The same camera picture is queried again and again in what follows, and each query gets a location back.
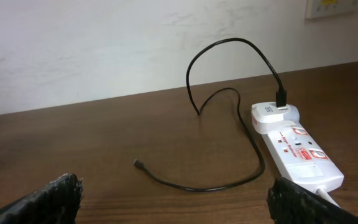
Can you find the white power strip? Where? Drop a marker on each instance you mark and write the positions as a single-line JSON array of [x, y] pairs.
[[301, 160]]

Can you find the white wall socket plate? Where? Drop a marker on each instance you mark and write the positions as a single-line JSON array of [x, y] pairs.
[[324, 8]]

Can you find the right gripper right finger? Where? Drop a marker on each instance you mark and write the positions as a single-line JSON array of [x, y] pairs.
[[289, 203]]

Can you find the white USB charger adapter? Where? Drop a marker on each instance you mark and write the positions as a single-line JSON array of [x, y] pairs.
[[267, 117]]

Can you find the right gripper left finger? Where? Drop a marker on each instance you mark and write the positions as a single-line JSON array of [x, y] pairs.
[[57, 202]]

